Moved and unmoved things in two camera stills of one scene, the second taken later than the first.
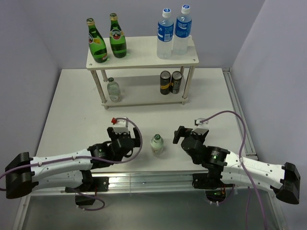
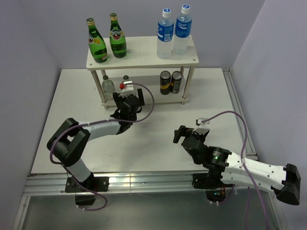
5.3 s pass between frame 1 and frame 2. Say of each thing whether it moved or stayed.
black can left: stayed
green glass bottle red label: stayed
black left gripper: moved
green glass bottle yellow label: stayed
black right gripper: stayed
